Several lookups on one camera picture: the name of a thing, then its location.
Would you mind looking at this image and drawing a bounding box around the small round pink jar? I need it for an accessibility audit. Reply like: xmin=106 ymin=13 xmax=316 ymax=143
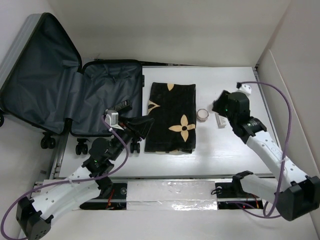
xmin=196 ymin=108 xmax=210 ymax=122

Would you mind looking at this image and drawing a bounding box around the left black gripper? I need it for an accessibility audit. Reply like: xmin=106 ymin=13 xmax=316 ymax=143
xmin=109 ymin=115 xmax=153 ymax=161

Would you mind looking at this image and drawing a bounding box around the black towel with beige flowers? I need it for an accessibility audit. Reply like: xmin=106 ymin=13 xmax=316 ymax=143
xmin=144 ymin=82 xmax=197 ymax=154

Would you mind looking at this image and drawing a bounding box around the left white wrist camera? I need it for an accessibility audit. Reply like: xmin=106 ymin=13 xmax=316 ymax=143
xmin=103 ymin=109 xmax=124 ymax=131

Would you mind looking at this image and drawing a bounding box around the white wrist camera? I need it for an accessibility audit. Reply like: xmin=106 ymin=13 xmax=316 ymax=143
xmin=236 ymin=82 xmax=252 ymax=96
xmin=103 ymin=109 xmax=124 ymax=131

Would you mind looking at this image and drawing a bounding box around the dark glossy rectangular box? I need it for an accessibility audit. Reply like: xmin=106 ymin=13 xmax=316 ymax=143
xmin=108 ymin=99 xmax=132 ymax=113

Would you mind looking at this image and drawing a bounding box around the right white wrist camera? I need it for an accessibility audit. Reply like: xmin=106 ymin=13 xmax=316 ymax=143
xmin=236 ymin=82 xmax=252 ymax=96

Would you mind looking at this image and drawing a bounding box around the grey hard-shell suitcase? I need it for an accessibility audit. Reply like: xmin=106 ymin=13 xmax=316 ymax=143
xmin=0 ymin=12 xmax=145 ymax=149

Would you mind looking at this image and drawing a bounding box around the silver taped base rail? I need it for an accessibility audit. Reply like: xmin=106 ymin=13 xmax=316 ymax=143
xmin=79 ymin=178 xmax=264 ymax=211

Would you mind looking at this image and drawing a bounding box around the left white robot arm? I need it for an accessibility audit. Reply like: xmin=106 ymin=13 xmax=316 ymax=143
xmin=16 ymin=115 xmax=154 ymax=240

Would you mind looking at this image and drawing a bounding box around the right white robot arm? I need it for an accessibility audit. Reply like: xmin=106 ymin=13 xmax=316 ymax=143
xmin=212 ymin=90 xmax=320 ymax=221

